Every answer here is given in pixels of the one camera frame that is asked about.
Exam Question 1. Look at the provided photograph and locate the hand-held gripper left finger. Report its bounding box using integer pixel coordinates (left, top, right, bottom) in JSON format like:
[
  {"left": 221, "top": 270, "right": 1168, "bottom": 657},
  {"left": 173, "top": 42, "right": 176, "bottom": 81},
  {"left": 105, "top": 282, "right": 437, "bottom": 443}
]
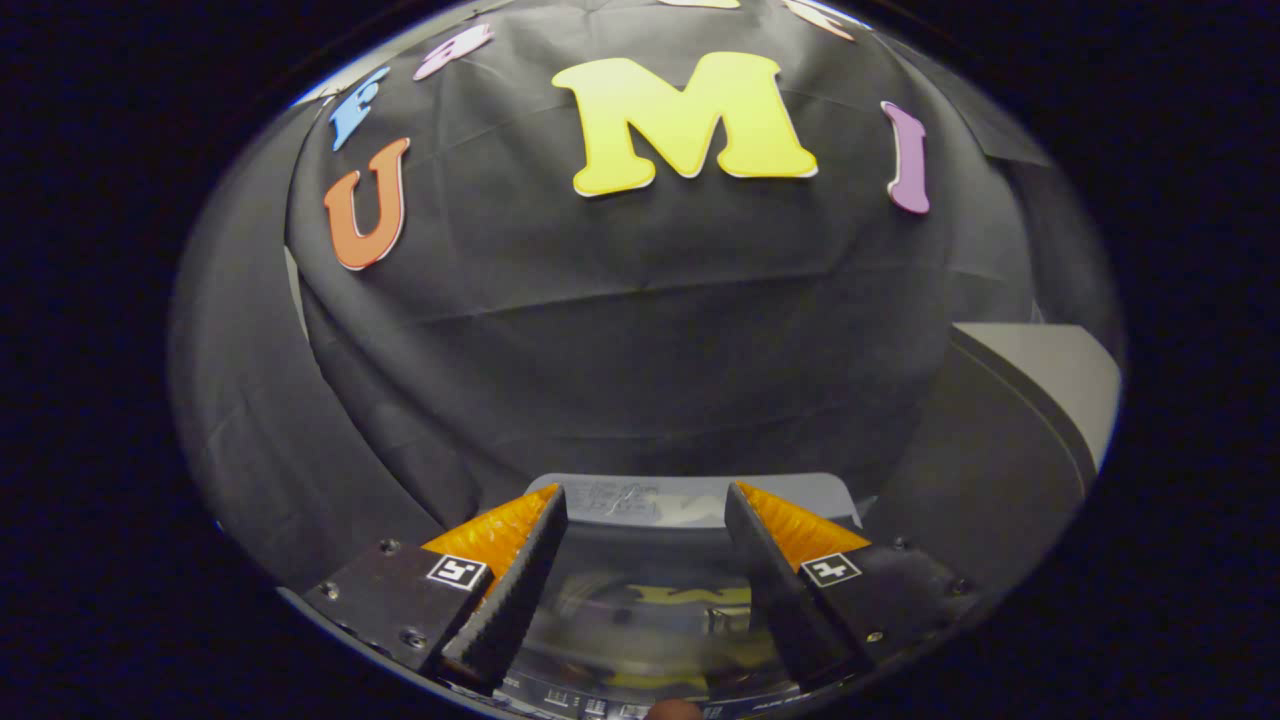
[{"left": 300, "top": 483, "right": 570, "bottom": 693}]

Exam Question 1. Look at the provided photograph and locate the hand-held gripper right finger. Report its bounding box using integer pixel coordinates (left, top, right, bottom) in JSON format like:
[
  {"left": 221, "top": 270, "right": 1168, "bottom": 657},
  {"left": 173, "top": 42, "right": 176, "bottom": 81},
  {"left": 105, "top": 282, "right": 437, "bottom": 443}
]
[{"left": 723, "top": 481, "right": 987, "bottom": 693}]

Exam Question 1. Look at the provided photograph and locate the grey cabinet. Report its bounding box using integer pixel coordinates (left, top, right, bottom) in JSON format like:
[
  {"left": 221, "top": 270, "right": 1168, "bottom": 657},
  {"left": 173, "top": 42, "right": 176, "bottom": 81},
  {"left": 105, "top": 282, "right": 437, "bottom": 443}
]
[{"left": 868, "top": 322, "right": 1124, "bottom": 593}]

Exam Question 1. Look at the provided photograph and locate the grey washing machine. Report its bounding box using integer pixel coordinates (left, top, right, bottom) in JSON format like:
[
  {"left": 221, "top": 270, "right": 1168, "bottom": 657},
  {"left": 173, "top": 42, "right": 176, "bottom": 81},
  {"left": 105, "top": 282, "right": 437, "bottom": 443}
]
[{"left": 497, "top": 472, "right": 873, "bottom": 719}]

